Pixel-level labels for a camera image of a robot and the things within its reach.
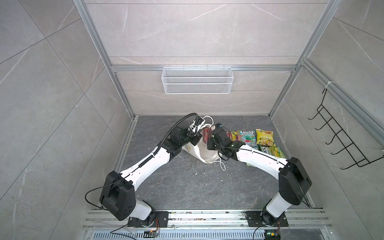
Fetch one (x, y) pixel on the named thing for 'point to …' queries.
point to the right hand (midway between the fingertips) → (208, 140)
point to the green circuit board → (272, 234)
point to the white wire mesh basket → (197, 80)
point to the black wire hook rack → (336, 129)
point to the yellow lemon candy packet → (250, 165)
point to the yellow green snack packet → (264, 138)
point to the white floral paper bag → (201, 150)
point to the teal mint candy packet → (249, 137)
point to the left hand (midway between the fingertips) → (201, 126)
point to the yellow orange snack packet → (233, 137)
